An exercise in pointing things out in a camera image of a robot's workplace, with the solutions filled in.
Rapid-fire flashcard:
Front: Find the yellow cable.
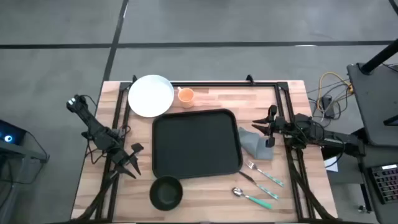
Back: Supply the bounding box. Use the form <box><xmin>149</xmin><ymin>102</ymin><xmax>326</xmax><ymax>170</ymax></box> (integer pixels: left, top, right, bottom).
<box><xmin>317</xmin><ymin>72</ymin><xmax>354</xmax><ymax>113</ymax></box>

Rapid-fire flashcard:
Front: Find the black slanted pole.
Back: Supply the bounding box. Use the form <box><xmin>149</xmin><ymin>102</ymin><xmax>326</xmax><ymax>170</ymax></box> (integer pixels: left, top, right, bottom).
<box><xmin>360</xmin><ymin>39</ymin><xmax>398</xmax><ymax>75</ymax></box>

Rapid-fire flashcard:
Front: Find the black cart top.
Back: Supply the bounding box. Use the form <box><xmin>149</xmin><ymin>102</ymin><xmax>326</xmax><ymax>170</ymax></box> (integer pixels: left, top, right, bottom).
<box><xmin>346</xmin><ymin>62</ymin><xmax>398</xmax><ymax>147</ymax></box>

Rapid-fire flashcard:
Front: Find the black rectangular tray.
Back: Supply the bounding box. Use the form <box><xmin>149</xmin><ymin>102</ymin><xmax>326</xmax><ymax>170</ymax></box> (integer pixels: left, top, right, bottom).
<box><xmin>151</xmin><ymin>108</ymin><xmax>244</xmax><ymax>180</ymax></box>

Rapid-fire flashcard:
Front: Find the black power adapter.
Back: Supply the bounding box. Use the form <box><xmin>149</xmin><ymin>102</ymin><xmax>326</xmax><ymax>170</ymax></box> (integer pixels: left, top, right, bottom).
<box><xmin>322</xmin><ymin>95</ymin><xmax>336</xmax><ymax>119</ymax></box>

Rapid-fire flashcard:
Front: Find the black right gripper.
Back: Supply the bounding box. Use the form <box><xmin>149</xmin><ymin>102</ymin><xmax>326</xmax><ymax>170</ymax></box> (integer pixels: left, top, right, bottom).
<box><xmin>251</xmin><ymin>115</ymin><xmax>289</xmax><ymax>149</ymax></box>

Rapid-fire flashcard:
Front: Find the white round plate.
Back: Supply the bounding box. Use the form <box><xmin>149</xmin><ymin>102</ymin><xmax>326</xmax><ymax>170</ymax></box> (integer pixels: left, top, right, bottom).
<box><xmin>127</xmin><ymin>74</ymin><xmax>175</xmax><ymax>118</ymax></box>

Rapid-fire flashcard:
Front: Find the grey napkin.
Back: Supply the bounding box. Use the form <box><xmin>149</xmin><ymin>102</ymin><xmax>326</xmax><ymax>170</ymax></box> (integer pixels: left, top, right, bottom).
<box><xmin>238</xmin><ymin>126</ymin><xmax>275</xmax><ymax>161</ymax></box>

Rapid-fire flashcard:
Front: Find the computer with blue light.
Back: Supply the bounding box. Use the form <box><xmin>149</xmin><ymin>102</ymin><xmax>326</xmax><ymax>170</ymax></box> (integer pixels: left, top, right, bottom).
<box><xmin>0</xmin><ymin>119</ymin><xmax>27</xmax><ymax>146</ymax></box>

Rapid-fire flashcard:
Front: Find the orange plastic cup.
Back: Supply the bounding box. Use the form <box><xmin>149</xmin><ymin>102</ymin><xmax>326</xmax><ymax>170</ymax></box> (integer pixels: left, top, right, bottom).
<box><xmin>177</xmin><ymin>86</ymin><xmax>196</xmax><ymax>109</ymax></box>

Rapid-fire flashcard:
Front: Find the spoon with teal handle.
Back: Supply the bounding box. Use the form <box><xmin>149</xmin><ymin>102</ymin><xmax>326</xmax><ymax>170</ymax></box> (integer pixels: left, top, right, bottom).
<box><xmin>231</xmin><ymin>186</ymin><xmax>274</xmax><ymax>210</ymax></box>

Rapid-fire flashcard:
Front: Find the black keyboard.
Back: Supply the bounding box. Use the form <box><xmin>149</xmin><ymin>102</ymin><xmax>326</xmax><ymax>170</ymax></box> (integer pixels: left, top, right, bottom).
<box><xmin>369</xmin><ymin>163</ymin><xmax>398</xmax><ymax>205</ymax></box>

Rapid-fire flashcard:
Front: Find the black aluminium table frame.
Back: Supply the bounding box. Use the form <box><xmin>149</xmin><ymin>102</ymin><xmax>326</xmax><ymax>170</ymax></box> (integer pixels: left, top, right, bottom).
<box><xmin>74</xmin><ymin>74</ymin><xmax>340</xmax><ymax>223</ymax></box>

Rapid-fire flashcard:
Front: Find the white paper sheet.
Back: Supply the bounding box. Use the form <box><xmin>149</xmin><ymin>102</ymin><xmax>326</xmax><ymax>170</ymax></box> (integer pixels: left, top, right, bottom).
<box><xmin>323</xmin><ymin>155</ymin><xmax>339</xmax><ymax>173</ymax></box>

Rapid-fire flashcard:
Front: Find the grey metal stand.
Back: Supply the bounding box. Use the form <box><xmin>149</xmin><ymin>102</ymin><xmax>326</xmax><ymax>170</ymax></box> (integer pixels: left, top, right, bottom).
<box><xmin>0</xmin><ymin>130</ymin><xmax>50</xmax><ymax>224</ymax></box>

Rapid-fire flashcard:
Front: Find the black round bowl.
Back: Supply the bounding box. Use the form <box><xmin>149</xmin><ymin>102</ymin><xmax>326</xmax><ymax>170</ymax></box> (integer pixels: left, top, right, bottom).
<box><xmin>149</xmin><ymin>175</ymin><xmax>184</xmax><ymax>212</ymax></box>

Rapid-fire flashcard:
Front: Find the black diagonal bar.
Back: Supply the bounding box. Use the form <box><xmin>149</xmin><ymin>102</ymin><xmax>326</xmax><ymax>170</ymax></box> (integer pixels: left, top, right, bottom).
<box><xmin>322</xmin><ymin>146</ymin><xmax>368</xmax><ymax>161</ymax></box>

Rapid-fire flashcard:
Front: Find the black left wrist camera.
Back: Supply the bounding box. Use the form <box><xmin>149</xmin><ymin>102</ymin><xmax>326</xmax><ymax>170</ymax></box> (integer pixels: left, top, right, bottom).
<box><xmin>130</xmin><ymin>142</ymin><xmax>145</xmax><ymax>154</ymax></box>

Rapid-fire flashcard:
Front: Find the dark desk under keyboard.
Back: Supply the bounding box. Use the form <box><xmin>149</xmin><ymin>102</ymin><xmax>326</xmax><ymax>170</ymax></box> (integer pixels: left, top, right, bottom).
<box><xmin>354</xmin><ymin>144</ymin><xmax>398</xmax><ymax>224</ymax></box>

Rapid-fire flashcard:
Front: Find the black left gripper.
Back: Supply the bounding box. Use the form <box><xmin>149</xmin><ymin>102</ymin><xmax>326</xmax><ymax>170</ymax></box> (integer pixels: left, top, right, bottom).
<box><xmin>107</xmin><ymin>145</ymin><xmax>142</xmax><ymax>180</ymax></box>

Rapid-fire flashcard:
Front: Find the fork with patterned handle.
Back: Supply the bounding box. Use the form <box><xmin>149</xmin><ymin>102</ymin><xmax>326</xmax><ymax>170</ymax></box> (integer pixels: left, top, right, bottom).
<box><xmin>245</xmin><ymin>159</ymin><xmax>285</xmax><ymax>188</ymax></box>

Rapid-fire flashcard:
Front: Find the knife with patterned handle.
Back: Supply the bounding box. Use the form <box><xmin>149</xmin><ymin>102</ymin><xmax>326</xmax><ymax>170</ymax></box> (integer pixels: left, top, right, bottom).
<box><xmin>238</xmin><ymin>170</ymin><xmax>280</xmax><ymax>200</ymax></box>

